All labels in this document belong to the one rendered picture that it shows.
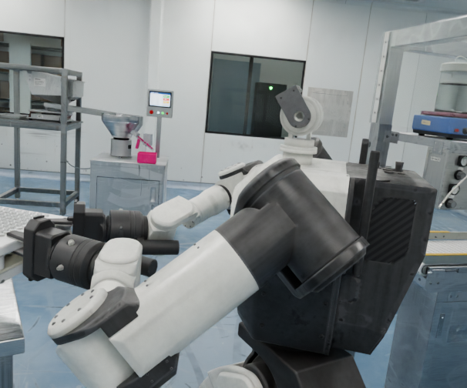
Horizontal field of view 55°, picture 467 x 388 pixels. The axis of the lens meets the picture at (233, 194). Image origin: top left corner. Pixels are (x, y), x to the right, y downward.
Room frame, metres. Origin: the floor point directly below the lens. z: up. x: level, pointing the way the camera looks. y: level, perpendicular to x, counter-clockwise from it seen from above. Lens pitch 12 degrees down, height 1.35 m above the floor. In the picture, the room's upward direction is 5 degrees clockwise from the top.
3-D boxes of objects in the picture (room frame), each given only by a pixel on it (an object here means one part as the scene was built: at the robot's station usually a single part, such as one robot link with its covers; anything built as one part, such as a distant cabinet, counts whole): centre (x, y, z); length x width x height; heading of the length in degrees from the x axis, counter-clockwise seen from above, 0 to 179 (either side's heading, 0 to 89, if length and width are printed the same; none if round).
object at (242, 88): (6.66, -0.18, 1.43); 1.38 x 0.01 x 1.16; 96
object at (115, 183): (3.97, 0.94, 0.38); 0.63 x 0.57 x 0.76; 96
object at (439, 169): (1.54, -0.77, 1.16); 0.22 x 0.11 x 0.20; 107
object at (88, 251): (0.76, 0.20, 1.03); 0.11 x 0.11 x 0.11; 70
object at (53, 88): (4.41, 1.76, 0.75); 1.43 x 1.06 x 1.50; 96
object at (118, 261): (0.70, 0.18, 1.05); 0.13 x 0.07 x 0.09; 5
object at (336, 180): (0.75, -0.16, 1.12); 0.34 x 0.30 x 0.36; 167
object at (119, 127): (4.01, 0.99, 0.95); 0.49 x 0.36 x 0.37; 96
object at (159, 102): (4.13, 0.75, 1.07); 0.23 x 0.10 x 0.62; 96
